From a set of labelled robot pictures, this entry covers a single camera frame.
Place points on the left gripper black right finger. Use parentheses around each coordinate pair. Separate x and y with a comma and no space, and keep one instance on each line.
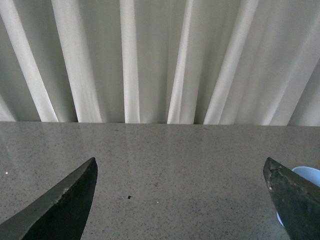
(273,172)

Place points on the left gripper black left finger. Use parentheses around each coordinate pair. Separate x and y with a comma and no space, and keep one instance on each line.
(59,214)

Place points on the blue plastic cup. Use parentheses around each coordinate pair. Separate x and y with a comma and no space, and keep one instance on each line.
(310,175)

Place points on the white pleated curtain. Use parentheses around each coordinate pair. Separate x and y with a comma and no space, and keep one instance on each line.
(205,62)

